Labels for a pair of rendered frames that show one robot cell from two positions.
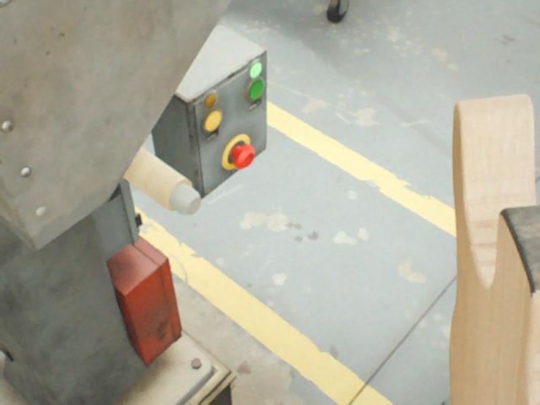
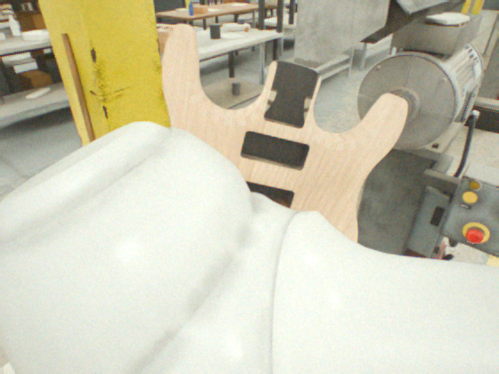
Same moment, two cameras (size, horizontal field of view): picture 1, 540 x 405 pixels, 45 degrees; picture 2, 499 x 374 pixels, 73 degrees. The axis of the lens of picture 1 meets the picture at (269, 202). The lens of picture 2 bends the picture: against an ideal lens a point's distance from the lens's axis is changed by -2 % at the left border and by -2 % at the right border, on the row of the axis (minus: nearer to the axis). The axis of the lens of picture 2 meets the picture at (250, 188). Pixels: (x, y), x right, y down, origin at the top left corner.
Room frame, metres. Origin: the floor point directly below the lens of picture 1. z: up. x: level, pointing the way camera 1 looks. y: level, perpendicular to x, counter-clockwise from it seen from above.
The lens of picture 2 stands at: (0.10, -0.59, 1.57)
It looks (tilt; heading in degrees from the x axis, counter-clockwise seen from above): 34 degrees down; 88
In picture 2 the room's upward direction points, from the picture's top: straight up
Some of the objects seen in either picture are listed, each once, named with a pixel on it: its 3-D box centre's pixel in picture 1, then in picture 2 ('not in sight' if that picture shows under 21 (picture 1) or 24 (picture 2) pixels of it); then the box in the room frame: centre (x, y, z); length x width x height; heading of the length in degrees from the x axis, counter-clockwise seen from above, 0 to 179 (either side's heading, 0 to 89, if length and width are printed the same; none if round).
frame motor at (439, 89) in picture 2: not in sight; (424, 89); (0.65, 0.38, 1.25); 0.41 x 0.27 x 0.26; 49
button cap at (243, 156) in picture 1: (240, 153); (475, 234); (0.70, 0.05, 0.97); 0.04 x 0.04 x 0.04; 49
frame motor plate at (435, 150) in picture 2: not in sight; (416, 125); (0.68, 0.43, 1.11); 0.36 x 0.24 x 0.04; 49
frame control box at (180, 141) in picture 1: (169, 117); (476, 202); (0.77, 0.16, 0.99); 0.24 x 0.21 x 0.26; 49
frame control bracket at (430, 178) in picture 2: not in sight; (457, 186); (0.72, 0.20, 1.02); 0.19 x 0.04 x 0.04; 139
